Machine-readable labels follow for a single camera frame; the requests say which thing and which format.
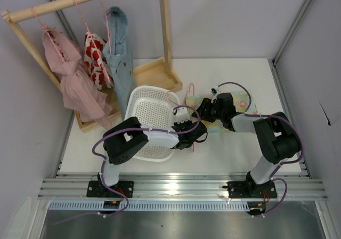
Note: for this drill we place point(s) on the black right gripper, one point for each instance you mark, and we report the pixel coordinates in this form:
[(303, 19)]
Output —
[(205, 111)]

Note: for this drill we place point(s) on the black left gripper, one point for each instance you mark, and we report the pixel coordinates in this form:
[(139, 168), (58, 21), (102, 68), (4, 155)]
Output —
[(195, 132)]

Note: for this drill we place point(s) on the floral pastel skirt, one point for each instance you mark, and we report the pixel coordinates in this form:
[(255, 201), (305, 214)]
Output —
[(242, 104)]

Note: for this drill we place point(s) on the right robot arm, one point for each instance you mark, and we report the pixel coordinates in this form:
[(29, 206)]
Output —
[(277, 138)]

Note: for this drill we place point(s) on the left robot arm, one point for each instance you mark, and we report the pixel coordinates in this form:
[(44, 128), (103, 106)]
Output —
[(125, 140)]

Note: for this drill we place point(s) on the pink hanger under denim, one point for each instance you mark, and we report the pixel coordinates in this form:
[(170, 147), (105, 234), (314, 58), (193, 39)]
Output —
[(110, 19)]

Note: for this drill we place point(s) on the pink hanger under dress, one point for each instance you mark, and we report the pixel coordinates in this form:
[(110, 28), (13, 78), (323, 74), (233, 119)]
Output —
[(47, 31)]

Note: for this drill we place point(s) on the pink hanger under floral garment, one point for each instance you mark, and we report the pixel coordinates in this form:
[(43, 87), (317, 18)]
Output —
[(90, 41)]

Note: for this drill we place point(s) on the white perforated plastic basket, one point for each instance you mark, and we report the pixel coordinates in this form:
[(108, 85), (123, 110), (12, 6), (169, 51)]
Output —
[(153, 106)]

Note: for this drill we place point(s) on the wooden clothes rack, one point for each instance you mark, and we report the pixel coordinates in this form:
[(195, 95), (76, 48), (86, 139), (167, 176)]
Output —
[(157, 73)]

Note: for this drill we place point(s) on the pink pleated dress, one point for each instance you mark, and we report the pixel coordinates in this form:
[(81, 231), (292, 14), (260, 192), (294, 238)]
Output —
[(79, 92)]

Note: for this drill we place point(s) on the light blue denim garment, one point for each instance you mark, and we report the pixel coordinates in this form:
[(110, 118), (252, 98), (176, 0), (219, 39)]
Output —
[(122, 70)]

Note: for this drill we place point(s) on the red white floral garment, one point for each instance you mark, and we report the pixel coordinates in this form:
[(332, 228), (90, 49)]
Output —
[(96, 60)]

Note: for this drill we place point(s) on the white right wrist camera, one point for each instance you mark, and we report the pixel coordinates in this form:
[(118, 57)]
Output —
[(215, 91)]

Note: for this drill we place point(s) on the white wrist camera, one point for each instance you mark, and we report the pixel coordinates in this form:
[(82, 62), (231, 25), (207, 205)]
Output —
[(215, 91), (181, 115)]

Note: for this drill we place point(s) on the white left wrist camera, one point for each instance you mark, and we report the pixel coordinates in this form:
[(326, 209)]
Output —
[(181, 115)]

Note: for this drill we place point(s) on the aluminium rail frame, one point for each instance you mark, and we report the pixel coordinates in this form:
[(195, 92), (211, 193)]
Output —
[(181, 187)]

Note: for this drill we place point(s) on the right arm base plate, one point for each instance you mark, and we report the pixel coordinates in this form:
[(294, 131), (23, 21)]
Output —
[(248, 189)]

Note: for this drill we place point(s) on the white slotted cable duct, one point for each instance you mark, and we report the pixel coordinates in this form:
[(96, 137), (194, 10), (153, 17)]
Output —
[(140, 205)]

